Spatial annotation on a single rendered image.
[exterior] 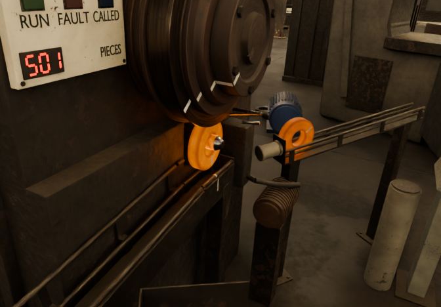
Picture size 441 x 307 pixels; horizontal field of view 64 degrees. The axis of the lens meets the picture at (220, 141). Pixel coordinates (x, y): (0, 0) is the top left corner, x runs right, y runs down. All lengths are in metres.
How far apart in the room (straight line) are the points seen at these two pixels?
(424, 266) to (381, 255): 0.18
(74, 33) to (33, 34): 0.08
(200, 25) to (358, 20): 2.89
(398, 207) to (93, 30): 1.30
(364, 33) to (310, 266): 2.31
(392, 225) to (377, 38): 2.18
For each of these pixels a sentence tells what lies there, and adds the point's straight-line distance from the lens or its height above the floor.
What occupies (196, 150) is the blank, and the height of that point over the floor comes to 0.82.
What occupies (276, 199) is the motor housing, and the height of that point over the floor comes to 0.53.
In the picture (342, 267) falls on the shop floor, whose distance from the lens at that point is 1.91.
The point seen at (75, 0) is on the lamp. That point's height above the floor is 1.19.
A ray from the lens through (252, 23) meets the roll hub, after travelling 0.84.
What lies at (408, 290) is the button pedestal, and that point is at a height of 0.02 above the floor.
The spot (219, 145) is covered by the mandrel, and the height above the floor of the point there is 0.82.
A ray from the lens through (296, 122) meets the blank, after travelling 1.34.
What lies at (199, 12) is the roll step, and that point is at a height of 1.18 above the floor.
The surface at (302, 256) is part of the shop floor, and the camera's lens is 1.91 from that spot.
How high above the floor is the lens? 1.23
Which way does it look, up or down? 24 degrees down
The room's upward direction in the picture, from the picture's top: 3 degrees clockwise
